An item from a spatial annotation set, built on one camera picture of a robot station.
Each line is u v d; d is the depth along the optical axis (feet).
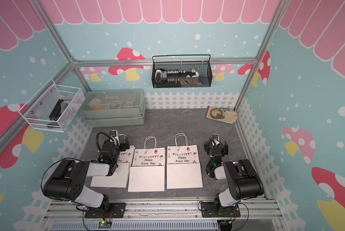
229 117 3.77
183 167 2.89
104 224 2.38
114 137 2.56
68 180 1.53
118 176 2.74
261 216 2.38
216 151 2.34
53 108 2.37
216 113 3.86
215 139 2.54
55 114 2.26
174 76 2.87
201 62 2.93
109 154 2.34
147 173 2.80
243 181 1.49
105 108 3.26
